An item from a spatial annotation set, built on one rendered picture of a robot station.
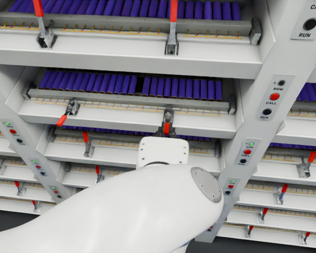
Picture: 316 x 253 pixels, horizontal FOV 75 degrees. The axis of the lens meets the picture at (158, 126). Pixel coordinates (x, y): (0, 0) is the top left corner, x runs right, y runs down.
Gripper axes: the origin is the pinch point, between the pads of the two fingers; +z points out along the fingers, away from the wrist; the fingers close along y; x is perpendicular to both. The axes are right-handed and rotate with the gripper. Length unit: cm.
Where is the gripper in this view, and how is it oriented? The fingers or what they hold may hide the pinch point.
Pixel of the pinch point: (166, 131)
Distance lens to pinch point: 49.4
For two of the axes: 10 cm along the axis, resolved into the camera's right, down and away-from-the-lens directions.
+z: 1.1, -5.2, 8.5
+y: 9.9, 0.8, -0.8
